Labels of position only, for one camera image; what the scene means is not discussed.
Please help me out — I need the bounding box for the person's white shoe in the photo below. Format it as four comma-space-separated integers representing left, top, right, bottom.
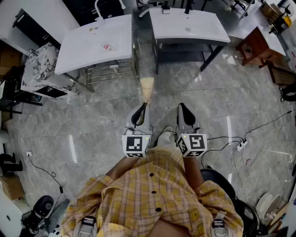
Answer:
157, 126, 177, 148

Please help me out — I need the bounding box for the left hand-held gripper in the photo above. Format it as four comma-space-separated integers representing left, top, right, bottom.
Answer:
122, 103, 153, 159

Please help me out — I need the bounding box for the white round fan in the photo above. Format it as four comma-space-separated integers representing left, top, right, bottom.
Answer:
256, 192, 283, 226

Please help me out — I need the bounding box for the person's left forearm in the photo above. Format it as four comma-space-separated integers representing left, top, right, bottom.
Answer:
105, 154, 139, 181

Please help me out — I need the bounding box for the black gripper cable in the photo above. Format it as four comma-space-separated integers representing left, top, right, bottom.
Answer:
200, 136, 243, 169

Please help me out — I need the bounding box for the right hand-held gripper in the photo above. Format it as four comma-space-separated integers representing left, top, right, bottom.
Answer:
176, 103, 208, 158

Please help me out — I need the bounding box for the person's right forearm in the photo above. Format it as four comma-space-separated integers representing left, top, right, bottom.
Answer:
183, 156, 205, 193

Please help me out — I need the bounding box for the clear plastic bottle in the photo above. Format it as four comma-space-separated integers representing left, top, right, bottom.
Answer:
100, 42, 117, 52

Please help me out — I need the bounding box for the white floor cable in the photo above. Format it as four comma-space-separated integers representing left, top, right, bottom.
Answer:
233, 148, 258, 202

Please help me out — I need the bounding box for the white sink with black faucet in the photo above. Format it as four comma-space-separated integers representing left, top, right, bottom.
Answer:
149, 8, 231, 75

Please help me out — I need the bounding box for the marble pattern cabinet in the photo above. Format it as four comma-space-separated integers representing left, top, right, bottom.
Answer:
20, 43, 80, 100

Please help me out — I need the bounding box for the grey backpack strap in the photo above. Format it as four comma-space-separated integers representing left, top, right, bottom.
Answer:
211, 211, 227, 237
79, 216, 98, 237

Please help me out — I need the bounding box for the black socket cable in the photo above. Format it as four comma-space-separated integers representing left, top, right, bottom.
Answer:
27, 154, 65, 194

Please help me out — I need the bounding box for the yellow plaid shirt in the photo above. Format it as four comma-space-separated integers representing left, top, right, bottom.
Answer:
60, 145, 245, 237

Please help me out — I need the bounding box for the cardboard box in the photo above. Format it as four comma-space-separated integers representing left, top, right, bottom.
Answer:
0, 173, 26, 201

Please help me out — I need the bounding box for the black camera device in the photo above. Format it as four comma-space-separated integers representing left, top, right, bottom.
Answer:
21, 195, 55, 235

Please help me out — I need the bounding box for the black machine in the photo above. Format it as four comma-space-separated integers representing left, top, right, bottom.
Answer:
62, 0, 126, 26

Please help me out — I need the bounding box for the metal rack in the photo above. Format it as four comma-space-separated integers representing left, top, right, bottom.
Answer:
62, 59, 141, 93

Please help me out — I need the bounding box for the long black floor cable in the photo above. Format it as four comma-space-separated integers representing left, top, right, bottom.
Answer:
244, 110, 293, 142

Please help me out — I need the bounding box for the brown wooden cabinet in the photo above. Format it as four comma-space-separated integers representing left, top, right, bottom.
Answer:
235, 24, 287, 68

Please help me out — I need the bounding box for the white power strip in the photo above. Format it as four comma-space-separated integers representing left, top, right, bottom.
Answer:
236, 139, 248, 152

